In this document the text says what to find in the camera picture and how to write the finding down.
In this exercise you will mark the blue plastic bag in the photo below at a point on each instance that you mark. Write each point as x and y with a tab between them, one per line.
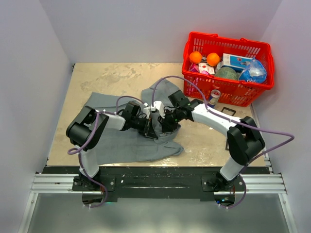
254	72

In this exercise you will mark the aluminium frame rail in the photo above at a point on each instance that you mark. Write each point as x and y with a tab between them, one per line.
44	184

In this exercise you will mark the pink white small box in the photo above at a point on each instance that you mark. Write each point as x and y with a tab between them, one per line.
202	68

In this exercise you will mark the black rectangular frame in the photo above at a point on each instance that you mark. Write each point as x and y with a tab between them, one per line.
228	111

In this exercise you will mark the orange fruit left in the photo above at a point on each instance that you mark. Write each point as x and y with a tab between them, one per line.
195	57

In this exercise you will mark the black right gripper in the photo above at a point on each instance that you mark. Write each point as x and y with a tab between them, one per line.
166	126

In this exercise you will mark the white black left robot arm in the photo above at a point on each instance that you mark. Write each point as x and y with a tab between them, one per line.
86	130

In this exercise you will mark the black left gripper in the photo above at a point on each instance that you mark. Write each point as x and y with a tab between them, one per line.
148	130

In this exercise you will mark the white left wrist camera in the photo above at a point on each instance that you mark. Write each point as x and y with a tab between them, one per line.
147	111

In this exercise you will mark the white blue light bulb box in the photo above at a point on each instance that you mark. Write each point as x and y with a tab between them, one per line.
237	63

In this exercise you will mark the grey button-up shirt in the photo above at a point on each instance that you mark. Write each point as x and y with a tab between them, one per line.
129	146

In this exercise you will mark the orange fruit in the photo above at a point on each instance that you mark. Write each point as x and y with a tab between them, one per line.
195	57
213	59

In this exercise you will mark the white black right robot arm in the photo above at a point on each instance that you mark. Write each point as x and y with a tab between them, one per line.
244	141

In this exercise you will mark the red plastic shopping basket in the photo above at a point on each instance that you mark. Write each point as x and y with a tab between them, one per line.
232	92

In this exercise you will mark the blue silver drink can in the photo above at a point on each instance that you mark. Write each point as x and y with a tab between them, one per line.
213	98

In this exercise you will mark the green melon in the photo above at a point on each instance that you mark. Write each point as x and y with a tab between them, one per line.
227	73

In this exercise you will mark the orange fruit right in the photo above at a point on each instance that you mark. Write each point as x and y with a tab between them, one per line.
213	59

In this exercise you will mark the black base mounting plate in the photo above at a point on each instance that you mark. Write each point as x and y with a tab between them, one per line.
159	183

